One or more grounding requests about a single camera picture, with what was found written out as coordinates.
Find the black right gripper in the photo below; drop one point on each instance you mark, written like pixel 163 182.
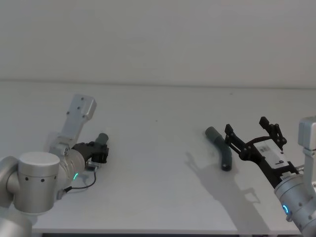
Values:
pixel 267 158

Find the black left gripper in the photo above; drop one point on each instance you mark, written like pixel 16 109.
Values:
pixel 82 150

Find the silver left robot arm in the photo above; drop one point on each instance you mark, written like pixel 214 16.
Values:
pixel 37 177

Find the bent dark grey pipe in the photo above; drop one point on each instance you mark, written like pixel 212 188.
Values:
pixel 219 143

